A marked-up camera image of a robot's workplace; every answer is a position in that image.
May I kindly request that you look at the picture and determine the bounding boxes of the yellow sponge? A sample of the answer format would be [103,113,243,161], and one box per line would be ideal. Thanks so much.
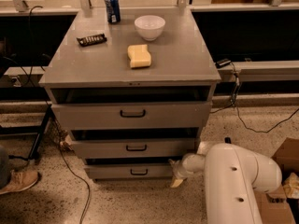
[127,44,151,68]

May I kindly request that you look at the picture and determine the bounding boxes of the black stand leg right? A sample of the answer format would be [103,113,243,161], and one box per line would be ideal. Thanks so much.
[224,137,232,144]

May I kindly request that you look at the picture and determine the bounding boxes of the white bowl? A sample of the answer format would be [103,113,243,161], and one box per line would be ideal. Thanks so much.
[135,15,165,41]

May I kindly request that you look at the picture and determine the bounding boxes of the grey top drawer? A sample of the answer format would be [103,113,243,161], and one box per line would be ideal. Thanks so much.
[52,102,211,130]

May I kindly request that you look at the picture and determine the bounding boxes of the yellow item in box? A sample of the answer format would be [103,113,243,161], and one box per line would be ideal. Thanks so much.
[282,173,299,199]

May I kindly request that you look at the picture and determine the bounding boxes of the cardboard box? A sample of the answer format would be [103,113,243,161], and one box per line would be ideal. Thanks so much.
[255,138,299,224]

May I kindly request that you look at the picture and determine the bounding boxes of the grey middle drawer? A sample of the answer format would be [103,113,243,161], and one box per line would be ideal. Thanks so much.
[72,138,197,159]

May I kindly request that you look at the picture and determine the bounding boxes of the grey drawer cabinet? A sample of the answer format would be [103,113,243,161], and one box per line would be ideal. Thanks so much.
[39,7,222,182]

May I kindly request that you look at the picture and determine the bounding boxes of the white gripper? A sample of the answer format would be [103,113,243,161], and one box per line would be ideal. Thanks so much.
[168,159,187,188]

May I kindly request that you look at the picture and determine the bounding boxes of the black stand leg left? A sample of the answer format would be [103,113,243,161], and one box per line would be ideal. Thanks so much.
[0,105,52,161]

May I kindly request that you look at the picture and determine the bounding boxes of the grey trouser leg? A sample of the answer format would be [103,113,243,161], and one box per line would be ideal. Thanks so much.
[0,146,10,189]

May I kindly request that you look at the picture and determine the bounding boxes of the black stand leg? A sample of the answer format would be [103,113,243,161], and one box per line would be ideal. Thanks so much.
[0,105,52,161]
[224,137,232,144]

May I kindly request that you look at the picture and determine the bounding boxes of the grey drawer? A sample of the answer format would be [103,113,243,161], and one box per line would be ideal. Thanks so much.
[72,138,197,159]
[52,102,211,130]
[85,158,172,180]

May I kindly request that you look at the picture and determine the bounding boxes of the black power adapter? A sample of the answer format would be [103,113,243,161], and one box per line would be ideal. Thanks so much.
[215,59,231,69]

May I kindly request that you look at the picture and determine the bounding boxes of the tan shoe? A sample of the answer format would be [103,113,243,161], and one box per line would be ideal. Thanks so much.
[0,170,39,195]

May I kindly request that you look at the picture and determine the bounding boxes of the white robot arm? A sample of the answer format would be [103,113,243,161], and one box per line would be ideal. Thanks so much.
[170,143,282,224]

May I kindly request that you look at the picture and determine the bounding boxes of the blue soda can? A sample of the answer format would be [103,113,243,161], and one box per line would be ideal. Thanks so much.
[104,0,121,23]

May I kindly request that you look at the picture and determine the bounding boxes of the black floor cable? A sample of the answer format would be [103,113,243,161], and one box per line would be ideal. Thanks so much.
[46,103,92,224]

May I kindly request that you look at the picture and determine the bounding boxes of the black snack bar packet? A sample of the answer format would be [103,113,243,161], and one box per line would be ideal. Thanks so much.
[77,34,107,47]

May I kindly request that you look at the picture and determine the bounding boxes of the grey bottom drawer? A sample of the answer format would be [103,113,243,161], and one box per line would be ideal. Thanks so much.
[85,158,172,180]

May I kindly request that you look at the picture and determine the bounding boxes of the black cable right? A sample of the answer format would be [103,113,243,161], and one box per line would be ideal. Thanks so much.
[210,63,299,134]

